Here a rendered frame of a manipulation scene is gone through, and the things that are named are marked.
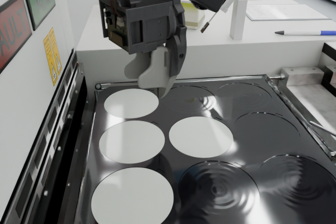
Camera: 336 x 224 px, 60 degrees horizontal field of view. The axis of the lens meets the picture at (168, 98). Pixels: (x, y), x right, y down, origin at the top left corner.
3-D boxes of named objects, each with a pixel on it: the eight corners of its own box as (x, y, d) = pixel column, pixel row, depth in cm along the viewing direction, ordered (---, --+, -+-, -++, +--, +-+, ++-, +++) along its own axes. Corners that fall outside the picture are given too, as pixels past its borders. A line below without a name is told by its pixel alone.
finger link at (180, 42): (155, 69, 42) (153, 8, 37) (165, 65, 43) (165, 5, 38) (175, 82, 39) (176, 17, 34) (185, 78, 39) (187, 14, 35)
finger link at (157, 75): (133, 107, 42) (128, 47, 37) (166, 94, 45) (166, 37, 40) (144, 117, 40) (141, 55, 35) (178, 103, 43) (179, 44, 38)
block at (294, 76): (286, 86, 63) (289, 73, 62) (279, 78, 66) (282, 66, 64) (320, 84, 64) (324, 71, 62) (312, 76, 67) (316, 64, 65)
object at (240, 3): (217, 41, 62) (223, -26, 55) (212, 35, 66) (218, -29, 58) (244, 40, 63) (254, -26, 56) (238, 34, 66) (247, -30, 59)
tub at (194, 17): (167, 27, 70) (167, -2, 66) (177, 18, 76) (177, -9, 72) (198, 30, 68) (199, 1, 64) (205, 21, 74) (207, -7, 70)
